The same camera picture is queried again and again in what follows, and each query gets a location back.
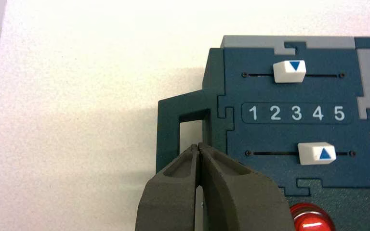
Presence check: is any white slider knob down triangle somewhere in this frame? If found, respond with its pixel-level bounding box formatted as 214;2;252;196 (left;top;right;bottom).
273;60;307;84

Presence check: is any white slider knob up triangle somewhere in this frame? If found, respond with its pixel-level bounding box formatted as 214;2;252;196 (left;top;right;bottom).
297;141;337;166

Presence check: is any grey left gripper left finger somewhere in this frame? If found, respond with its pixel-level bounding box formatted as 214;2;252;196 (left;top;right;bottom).
135;144;200;231

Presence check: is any red dome push button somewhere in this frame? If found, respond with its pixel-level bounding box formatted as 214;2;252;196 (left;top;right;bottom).
290;203;336;231

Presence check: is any dark teal grey control box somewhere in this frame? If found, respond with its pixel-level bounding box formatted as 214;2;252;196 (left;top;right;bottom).
155;35;370;231

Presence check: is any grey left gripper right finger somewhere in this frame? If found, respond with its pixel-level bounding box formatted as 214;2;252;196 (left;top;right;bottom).
199;142;293;231

